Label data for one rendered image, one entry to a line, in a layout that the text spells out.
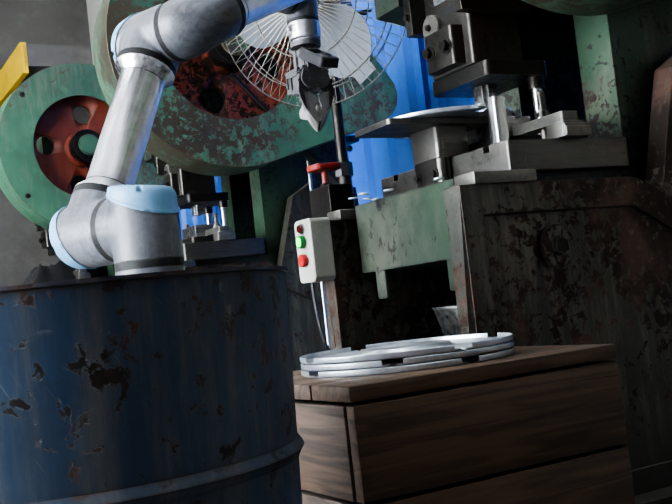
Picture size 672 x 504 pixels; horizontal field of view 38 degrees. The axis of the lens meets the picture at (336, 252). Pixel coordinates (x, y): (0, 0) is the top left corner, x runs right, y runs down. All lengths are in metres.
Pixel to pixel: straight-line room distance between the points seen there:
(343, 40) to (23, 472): 2.25
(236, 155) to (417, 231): 1.42
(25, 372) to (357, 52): 2.21
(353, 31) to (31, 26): 6.20
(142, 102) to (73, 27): 7.05
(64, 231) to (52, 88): 3.20
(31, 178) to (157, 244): 3.21
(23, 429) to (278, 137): 2.66
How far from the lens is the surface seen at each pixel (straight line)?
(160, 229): 1.64
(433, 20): 2.13
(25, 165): 4.83
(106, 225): 1.68
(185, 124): 3.22
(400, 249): 1.98
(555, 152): 1.91
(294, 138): 3.35
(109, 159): 1.82
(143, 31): 1.93
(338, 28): 2.86
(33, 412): 0.73
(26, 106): 4.90
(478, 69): 2.03
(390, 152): 4.48
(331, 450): 1.15
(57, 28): 8.88
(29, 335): 0.73
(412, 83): 4.36
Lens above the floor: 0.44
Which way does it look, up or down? 3 degrees up
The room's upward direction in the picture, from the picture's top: 6 degrees counter-clockwise
